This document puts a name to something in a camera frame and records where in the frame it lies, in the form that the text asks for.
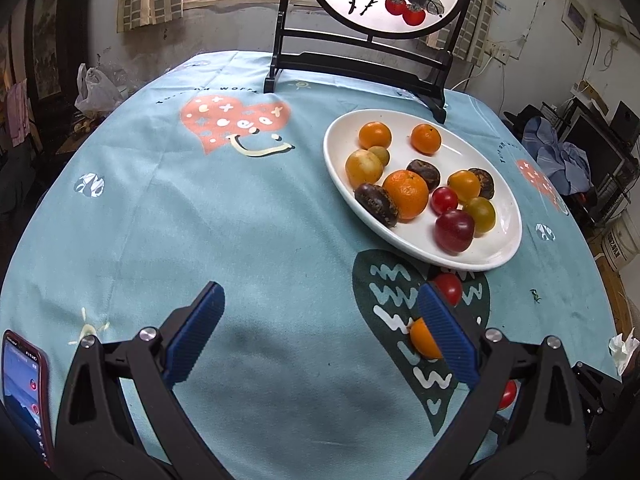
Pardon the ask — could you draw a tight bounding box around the white oval plate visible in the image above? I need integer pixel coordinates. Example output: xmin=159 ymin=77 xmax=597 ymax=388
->
xmin=323 ymin=109 xmax=523 ymax=272

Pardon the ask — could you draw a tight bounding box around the red cherry tomato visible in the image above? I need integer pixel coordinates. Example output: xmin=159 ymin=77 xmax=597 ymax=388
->
xmin=432 ymin=273 xmax=464 ymax=307
xmin=496 ymin=380 xmax=519 ymax=411
xmin=431 ymin=186 xmax=459 ymax=215

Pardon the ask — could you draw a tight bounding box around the brown wrinkled passion fruit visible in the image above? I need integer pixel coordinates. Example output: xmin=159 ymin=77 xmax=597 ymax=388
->
xmin=467 ymin=167 xmax=496 ymax=201

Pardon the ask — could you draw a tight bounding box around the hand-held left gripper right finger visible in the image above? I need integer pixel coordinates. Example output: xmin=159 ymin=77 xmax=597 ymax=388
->
xmin=414 ymin=283 xmax=587 ymax=480

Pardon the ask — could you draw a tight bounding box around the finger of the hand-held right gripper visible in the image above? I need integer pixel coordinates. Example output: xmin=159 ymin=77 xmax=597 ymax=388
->
xmin=571 ymin=359 xmax=622 ymax=412

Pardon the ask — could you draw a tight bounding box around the small dimpled tangerine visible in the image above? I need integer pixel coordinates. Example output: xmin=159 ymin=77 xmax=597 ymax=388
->
xmin=411 ymin=123 xmax=443 ymax=155

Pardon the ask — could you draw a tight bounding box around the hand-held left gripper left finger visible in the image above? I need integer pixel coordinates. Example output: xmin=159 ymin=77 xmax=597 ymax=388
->
xmin=54 ymin=281 xmax=226 ymax=480

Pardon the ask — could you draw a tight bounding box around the pink cloth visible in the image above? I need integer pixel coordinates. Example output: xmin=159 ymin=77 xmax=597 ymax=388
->
xmin=6 ymin=80 xmax=30 ymax=147

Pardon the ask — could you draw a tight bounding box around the framed wall paper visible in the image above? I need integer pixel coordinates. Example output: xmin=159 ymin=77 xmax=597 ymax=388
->
xmin=561 ymin=0 xmax=587 ymax=41

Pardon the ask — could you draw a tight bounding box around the dark purple passion fruit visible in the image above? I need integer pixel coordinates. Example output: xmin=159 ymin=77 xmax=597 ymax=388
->
xmin=354 ymin=183 xmax=400 ymax=228

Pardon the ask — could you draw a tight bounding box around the large orange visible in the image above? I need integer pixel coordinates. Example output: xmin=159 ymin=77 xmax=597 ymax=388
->
xmin=383 ymin=170 xmax=430 ymax=221

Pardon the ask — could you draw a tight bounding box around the dark monitor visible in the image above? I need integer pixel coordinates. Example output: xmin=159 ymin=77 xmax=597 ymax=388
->
xmin=560 ymin=107 xmax=628 ymax=196

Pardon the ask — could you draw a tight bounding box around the yellow spotted fruit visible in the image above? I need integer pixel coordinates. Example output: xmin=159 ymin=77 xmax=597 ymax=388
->
xmin=345 ymin=149 xmax=384 ymax=190

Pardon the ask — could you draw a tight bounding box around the smooth orange tomato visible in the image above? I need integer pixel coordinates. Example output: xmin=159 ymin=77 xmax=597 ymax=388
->
xmin=358 ymin=121 xmax=393 ymax=152
xmin=409 ymin=317 xmax=445 ymax=360

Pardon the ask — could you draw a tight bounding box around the dark red plum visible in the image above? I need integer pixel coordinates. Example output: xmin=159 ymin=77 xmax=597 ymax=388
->
xmin=434 ymin=210 xmax=475 ymax=254

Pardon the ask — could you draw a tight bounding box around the yellow-orange tomato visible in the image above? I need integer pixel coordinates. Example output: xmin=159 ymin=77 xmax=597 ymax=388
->
xmin=447 ymin=170 xmax=482 ymax=203

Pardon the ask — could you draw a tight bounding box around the pile of blue clothes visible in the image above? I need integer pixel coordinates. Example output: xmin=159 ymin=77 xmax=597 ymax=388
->
xmin=520 ymin=116 xmax=593 ymax=196

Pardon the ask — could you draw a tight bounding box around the green-yellow tomato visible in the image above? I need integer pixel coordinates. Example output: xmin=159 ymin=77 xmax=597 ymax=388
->
xmin=462 ymin=196 xmax=497 ymax=234

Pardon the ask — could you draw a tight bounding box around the red-cased smartphone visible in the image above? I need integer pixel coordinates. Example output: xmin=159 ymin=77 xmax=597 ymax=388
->
xmin=0 ymin=330 xmax=53 ymax=472

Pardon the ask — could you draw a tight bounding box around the white plastic bag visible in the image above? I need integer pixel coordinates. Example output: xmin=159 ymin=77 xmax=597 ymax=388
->
xmin=74 ymin=63 xmax=126 ymax=118

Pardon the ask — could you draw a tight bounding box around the black speaker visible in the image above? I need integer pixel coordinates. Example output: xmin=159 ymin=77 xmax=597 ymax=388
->
xmin=612 ymin=101 xmax=640 ymax=148

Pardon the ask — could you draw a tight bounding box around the dark framed painting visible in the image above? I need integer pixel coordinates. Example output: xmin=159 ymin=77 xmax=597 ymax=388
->
xmin=25 ymin=0 xmax=96 ymax=111

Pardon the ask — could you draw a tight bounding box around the brown oblong fruit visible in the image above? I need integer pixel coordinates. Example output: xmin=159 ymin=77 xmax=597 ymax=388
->
xmin=406 ymin=159 xmax=442 ymax=192

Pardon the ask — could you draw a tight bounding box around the crumpled white tissue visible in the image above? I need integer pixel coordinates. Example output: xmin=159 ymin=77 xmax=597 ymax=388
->
xmin=608 ymin=327 xmax=640 ymax=376

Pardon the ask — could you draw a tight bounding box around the light blue printed tablecloth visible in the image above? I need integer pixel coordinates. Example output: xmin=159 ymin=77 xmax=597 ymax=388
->
xmin=0 ymin=50 xmax=627 ymax=467

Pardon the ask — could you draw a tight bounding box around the white bucket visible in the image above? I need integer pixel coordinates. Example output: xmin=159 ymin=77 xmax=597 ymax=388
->
xmin=600 ymin=210 xmax=640 ymax=272

